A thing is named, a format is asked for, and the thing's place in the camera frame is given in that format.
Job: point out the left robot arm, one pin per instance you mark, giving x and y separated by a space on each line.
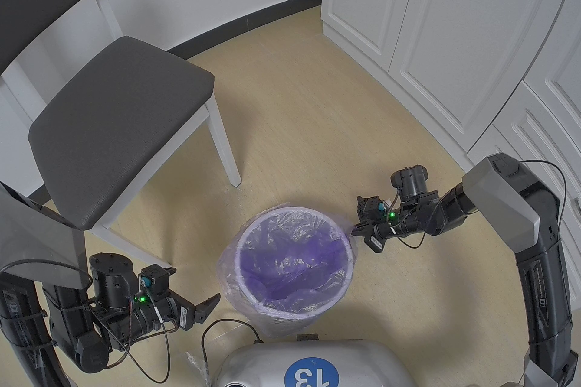
109 281

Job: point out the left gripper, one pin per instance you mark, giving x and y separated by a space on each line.
168 315

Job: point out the clear plastic wrapper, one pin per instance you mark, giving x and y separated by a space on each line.
197 369

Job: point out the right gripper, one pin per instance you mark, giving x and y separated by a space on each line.
381 233

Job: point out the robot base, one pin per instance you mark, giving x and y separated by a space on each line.
272 362

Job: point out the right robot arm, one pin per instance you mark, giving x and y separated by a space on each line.
499 190

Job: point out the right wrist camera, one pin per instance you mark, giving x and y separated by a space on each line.
374 208

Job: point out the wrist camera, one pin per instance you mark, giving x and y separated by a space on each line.
154 281
374 208

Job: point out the white wardrobe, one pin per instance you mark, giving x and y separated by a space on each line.
454 13

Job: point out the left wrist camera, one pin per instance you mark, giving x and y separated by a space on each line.
154 281

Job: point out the white trash bin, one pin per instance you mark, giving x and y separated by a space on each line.
290 315

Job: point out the purple plastic bag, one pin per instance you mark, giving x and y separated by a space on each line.
295 258

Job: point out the white chair grey seat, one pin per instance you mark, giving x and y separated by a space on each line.
113 113

